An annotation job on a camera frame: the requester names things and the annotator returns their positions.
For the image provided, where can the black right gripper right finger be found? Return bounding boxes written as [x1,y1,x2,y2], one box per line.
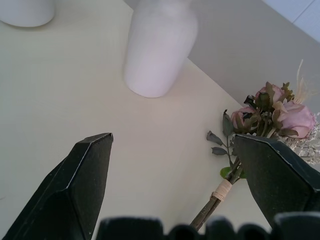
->
[232,133,320,228]

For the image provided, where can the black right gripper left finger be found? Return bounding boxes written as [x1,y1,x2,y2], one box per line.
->
[1,132,115,240]

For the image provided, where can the tall white ceramic vase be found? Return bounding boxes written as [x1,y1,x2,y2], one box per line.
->
[123,0,199,99]

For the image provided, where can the white round container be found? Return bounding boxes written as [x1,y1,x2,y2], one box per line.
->
[0,0,56,28]

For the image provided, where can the pink rose bouquet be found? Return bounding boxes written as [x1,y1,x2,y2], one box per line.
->
[189,59,320,231]

